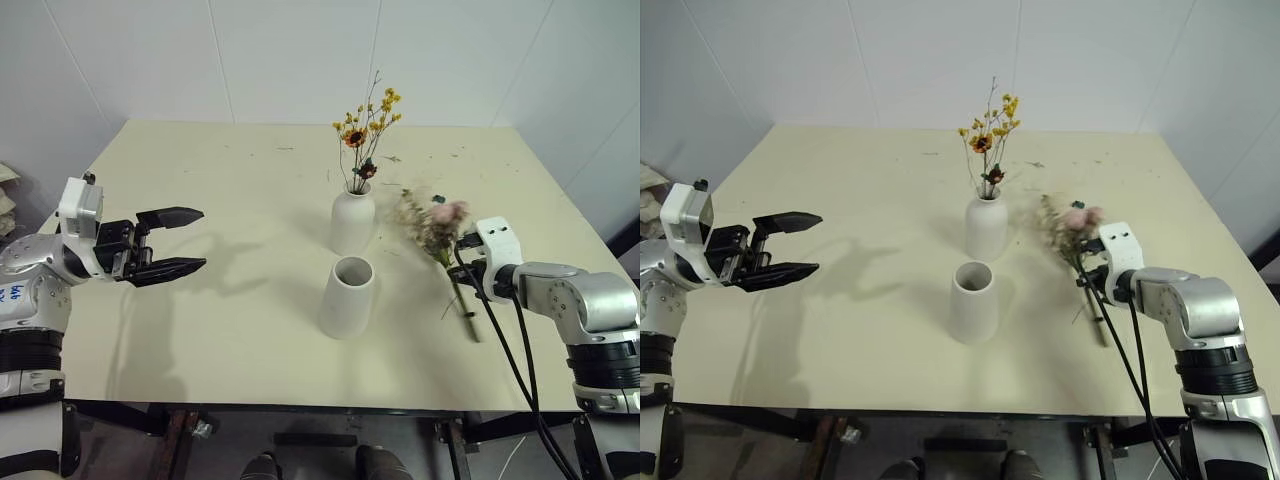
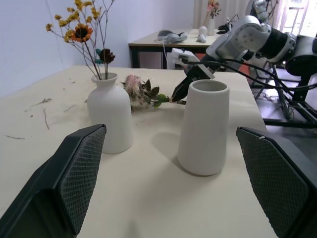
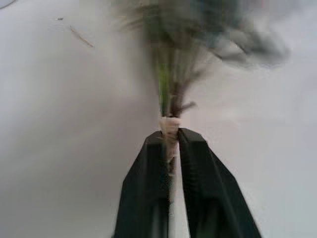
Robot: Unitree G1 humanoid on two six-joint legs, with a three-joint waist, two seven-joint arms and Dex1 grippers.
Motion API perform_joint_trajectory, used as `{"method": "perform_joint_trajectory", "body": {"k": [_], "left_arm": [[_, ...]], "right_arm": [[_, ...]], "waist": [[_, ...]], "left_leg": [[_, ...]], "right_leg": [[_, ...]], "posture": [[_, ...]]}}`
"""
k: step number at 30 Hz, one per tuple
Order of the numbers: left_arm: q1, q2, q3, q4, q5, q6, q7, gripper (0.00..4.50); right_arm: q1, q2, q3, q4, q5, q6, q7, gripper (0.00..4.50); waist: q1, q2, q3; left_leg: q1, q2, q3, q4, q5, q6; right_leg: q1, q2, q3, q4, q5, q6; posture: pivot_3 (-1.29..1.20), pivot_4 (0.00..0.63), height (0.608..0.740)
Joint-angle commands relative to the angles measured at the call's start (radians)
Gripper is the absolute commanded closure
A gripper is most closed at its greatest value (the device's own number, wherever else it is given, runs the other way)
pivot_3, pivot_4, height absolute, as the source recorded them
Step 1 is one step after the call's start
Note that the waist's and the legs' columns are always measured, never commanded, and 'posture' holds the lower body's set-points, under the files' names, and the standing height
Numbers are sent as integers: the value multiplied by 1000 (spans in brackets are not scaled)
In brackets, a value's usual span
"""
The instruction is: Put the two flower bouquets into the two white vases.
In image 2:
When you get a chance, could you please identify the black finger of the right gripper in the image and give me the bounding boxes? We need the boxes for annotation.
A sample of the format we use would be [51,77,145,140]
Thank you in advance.
[171,76,193,102]

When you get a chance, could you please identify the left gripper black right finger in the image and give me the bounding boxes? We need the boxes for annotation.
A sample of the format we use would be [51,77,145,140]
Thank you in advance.
[236,126,317,238]

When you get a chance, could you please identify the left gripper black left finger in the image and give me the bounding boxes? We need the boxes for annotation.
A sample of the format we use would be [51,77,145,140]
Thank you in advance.
[0,124,107,238]

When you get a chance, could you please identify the pink flower bouquet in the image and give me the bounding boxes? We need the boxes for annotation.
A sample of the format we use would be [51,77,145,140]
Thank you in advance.
[120,74,187,112]

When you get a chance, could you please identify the tall tapered white vase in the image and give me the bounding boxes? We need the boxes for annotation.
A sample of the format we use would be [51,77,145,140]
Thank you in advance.
[177,79,230,177]

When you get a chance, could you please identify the grey VR headset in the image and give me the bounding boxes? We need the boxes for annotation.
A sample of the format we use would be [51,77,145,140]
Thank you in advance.
[157,29,188,44]

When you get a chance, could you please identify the pink dried flowers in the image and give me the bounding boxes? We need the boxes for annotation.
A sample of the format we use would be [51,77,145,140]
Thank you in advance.
[207,0,222,19]

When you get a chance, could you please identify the white bottle-shaped ceramic vase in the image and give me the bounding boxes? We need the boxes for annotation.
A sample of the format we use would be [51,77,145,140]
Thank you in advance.
[87,72,134,154]

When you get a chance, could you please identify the dried sunflower bouquet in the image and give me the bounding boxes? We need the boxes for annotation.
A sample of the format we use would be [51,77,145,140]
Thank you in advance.
[46,0,117,80]

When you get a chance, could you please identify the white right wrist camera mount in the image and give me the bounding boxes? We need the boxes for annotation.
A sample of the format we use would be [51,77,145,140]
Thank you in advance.
[171,48,202,70]

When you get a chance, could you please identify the thin white cable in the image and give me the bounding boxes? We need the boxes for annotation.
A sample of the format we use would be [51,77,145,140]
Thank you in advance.
[161,39,169,69]

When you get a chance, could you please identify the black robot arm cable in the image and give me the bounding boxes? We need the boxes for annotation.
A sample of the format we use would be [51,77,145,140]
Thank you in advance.
[178,56,317,90]

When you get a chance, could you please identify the wooden table with black frame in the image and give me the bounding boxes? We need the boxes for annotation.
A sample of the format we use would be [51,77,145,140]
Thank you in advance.
[128,28,225,69]

